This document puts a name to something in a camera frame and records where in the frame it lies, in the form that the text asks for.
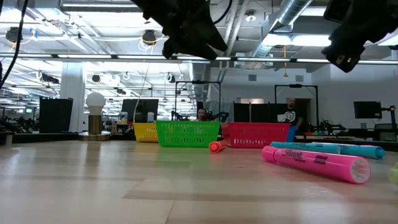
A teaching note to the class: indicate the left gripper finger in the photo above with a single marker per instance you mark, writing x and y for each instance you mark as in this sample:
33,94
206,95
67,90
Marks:
189,49
208,34

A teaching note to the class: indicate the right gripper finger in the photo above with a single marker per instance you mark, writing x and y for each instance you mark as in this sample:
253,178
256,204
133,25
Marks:
337,9

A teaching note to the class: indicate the orange highlighter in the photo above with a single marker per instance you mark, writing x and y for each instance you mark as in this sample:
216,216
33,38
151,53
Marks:
216,146

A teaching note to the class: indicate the lime green highlighter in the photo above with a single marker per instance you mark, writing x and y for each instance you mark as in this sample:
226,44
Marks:
394,174

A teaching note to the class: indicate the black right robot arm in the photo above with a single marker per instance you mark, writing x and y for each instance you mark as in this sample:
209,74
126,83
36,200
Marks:
382,18

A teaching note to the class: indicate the long ceiling strip light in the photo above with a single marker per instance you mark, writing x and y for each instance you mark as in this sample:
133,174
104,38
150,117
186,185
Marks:
84,56
264,59

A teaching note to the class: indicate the person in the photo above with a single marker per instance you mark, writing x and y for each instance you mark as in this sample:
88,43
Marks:
201,114
290,116

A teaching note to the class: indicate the white plastic bottle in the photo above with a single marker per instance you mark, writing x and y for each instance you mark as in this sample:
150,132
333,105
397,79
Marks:
150,117

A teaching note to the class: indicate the green plastic basket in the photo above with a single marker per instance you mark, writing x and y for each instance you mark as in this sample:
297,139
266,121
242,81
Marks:
186,133

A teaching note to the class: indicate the yellow plastic basket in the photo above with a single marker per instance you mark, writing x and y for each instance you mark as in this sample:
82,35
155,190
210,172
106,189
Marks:
144,132

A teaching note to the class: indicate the black partition panel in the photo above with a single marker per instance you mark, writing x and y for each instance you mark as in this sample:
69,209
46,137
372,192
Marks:
56,115
261,112

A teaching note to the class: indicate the white wipes canister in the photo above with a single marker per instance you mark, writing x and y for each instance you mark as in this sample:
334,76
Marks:
123,118

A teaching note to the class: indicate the red plastic basket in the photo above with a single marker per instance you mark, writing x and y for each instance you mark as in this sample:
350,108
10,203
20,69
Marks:
255,135

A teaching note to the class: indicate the white bulb table lamp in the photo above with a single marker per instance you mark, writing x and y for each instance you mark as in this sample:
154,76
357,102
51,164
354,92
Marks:
95,102

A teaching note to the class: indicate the blue plastic basket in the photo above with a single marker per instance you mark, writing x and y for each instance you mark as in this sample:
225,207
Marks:
291,133

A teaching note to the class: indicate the pink highlighter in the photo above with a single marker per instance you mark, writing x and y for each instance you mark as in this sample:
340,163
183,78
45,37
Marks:
311,163

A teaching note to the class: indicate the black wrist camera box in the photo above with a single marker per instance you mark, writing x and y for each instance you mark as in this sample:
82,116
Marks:
345,60

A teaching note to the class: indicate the silver ribbed air duct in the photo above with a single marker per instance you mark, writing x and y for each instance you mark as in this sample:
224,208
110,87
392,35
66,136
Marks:
289,12
199,77

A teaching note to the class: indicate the black metal gantry frame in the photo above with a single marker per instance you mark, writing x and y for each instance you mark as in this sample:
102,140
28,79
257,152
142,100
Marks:
295,86
197,82

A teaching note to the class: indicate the black wall monitor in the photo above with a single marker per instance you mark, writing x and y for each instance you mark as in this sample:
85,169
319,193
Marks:
367,109

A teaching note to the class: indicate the small grey metal post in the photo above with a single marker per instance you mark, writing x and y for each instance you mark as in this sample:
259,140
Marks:
7,138

